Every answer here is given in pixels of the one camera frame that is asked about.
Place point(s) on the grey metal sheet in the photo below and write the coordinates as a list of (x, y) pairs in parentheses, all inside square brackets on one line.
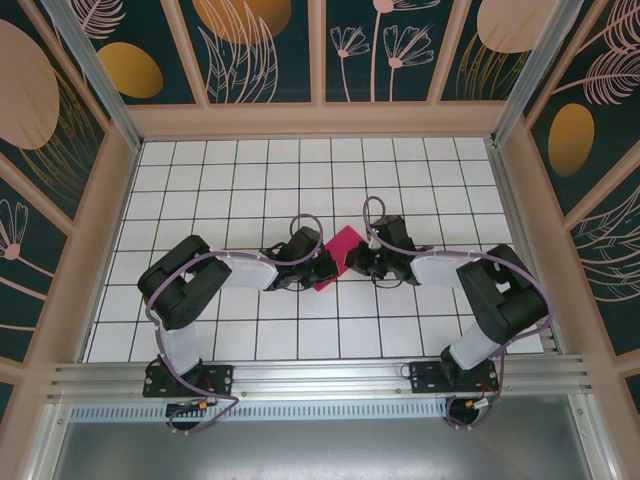
[(320, 450)]

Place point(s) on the wall panel with pink flowers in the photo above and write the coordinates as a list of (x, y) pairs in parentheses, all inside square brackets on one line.
[(380, 50)]

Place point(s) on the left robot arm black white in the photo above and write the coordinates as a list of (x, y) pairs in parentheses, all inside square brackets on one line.
[(175, 290)]

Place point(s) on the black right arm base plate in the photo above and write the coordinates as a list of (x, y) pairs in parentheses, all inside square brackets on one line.
[(425, 377)]

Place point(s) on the wall panel orange oval fern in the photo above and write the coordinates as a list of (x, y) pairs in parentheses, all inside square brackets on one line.
[(575, 140)]

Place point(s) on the long aluminium base rail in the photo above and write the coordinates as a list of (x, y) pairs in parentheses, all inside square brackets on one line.
[(320, 380)]

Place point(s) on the pink paper sheet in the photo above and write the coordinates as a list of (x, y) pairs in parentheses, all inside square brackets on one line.
[(345, 240)]

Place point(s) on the wall panel beige disc gold lines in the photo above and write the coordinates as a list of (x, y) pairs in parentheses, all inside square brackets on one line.
[(30, 100)]

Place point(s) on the wall panel single pink flower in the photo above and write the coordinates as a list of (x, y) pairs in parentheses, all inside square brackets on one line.
[(25, 260)]

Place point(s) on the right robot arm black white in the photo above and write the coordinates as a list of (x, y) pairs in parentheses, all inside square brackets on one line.
[(500, 295)]

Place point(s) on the wall panel orange circle leaves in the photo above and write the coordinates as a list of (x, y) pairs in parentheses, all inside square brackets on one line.
[(240, 30)]

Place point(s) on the wall panel beige circle leaves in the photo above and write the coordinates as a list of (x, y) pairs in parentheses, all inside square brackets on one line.
[(500, 25)]

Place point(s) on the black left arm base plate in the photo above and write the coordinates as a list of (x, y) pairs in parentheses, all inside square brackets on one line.
[(220, 380)]

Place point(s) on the wall panel with orange oval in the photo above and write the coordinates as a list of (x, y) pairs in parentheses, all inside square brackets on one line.
[(130, 70)]

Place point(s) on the aluminium frame post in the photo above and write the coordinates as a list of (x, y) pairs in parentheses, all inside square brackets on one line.
[(97, 80), (597, 440), (42, 440), (540, 75)]

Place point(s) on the aluminium side rail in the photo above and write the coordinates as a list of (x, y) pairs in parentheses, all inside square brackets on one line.
[(512, 200)]

